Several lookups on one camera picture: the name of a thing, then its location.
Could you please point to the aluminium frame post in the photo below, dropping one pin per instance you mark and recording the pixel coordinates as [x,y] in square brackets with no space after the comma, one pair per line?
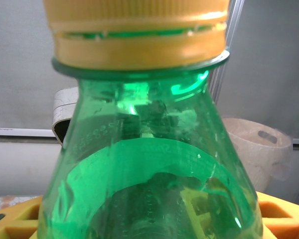
[229,37]

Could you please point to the green Sprite bottle yellow cap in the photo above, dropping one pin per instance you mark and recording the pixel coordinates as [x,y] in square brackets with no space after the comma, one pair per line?
[149,154]

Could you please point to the white ribbed waste bin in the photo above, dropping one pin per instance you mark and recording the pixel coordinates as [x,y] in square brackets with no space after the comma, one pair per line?
[264,159]

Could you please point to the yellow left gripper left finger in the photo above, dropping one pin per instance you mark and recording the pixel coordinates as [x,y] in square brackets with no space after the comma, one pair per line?
[12,221]

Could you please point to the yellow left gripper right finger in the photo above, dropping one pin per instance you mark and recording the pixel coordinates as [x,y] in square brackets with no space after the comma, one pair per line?
[286,219]

